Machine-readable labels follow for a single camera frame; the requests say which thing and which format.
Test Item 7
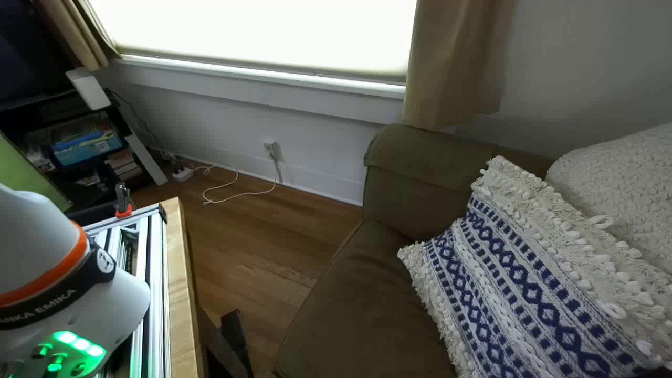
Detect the blue and white woven pillow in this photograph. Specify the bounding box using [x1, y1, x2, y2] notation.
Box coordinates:
[396, 155, 672, 378]

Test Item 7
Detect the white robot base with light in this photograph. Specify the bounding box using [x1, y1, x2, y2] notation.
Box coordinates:
[0, 184, 151, 378]

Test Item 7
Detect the olive green sofa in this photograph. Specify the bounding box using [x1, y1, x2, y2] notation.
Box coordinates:
[272, 125, 549, 378]

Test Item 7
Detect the white power strip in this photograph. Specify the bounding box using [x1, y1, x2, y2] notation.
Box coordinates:
[172, 167, 193, 182]

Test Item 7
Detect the beige right curtain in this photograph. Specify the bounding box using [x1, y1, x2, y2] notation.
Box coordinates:
[403, 0, 516, 130]

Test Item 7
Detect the beige curtain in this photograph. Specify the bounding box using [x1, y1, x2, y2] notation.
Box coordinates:
[403, 0, 516, 130]
[35, 0, 119, 72]

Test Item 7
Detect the white board leaning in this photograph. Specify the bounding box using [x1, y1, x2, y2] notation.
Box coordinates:
[124, 134, 167, 184]

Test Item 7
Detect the red black clamp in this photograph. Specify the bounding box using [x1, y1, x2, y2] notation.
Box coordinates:
[116, 184, 134, 218]

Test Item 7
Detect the black shelf with clutter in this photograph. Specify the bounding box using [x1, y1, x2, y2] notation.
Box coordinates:
[0, 91, 151, 213]

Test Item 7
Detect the blue screen device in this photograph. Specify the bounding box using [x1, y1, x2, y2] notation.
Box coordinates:
[49, 127, 122, 165]

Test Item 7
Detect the white fuzzy blanket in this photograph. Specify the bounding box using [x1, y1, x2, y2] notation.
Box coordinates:
[545, 124, 672, 270]

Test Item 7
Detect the beige left curtain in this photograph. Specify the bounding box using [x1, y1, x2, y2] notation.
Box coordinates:
[35, 0, 119, 72]

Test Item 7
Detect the white wall plug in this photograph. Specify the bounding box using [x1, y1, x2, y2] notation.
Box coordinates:
[262, 141, 283, 162]

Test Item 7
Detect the white cable on floor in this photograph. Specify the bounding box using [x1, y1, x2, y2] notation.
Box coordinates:
[200, 164, 285, 208]

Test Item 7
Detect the aluminium frame wooden table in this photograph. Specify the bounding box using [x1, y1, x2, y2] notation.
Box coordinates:
[85, 197, 204, 378]

